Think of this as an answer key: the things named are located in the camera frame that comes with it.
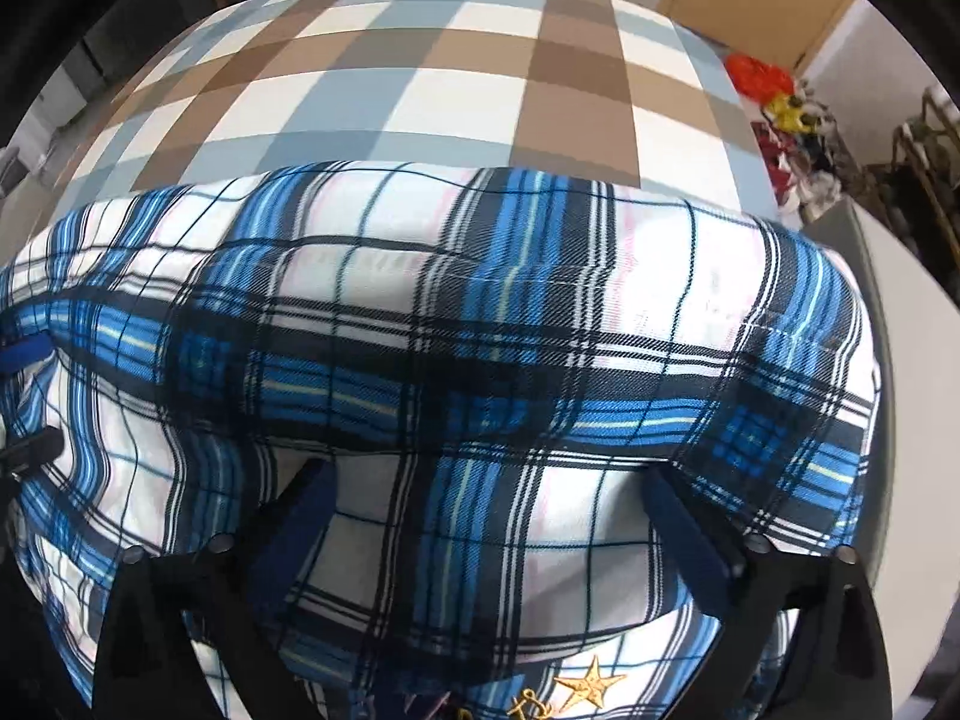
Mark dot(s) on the orange plastic bag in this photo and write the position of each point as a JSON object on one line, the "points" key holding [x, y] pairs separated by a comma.
{"points": [[759, 75]]}

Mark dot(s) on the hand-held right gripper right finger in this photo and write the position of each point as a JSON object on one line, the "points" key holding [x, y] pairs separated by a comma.
{"points": [[690, 540]]}

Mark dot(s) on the wooden door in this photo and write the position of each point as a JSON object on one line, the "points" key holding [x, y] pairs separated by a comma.
{"points": [[750, 0]]}

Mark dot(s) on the checkered tablecloth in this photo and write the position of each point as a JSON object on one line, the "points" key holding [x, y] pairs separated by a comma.
{"points": [[420, 75]]}

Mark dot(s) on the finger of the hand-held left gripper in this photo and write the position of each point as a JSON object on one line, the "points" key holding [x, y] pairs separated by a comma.
{"points": [[21, 360], [30, 451]]}

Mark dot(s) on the wooden shoe rack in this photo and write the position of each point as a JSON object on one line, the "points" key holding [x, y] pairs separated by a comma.
{"points": [[934, 165]]}

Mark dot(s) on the white bedside cabinet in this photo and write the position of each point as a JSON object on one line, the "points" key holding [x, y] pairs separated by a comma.
{"points": [[900, 390]]}

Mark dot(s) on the blue plaid shirt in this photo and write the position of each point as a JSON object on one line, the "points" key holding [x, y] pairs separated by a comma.
{"points": [[450, 352]]}

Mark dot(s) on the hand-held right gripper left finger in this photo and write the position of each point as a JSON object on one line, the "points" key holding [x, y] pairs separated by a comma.
{"points": [[292, 540]]}

